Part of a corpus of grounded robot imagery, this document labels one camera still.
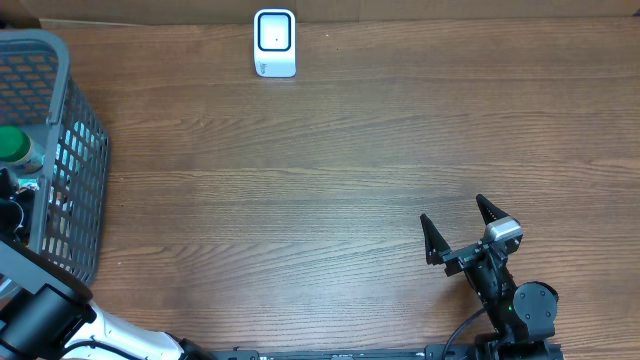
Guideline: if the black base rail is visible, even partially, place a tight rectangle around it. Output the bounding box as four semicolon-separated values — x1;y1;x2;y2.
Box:
211;344;565;360

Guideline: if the black cable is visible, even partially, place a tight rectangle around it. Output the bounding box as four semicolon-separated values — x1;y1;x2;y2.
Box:
441;305;489;360

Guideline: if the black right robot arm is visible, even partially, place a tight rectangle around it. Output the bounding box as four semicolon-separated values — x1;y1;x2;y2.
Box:
420;194;564;360

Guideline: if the white barcode scanner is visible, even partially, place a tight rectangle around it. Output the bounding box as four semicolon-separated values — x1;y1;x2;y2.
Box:
253;8;297;78

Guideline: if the grey plastic mesh basket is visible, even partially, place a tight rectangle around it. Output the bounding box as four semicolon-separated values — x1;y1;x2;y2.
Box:
1;30;111;284

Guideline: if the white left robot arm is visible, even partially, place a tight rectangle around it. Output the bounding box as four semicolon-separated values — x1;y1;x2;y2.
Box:
1;169;213;359

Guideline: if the green-capped white bottle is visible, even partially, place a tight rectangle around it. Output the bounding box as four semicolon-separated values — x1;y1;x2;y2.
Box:
1;126;45;175

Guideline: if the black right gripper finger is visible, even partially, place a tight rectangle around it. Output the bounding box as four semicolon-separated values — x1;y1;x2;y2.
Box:
476;194;509;225
420;214;451;265

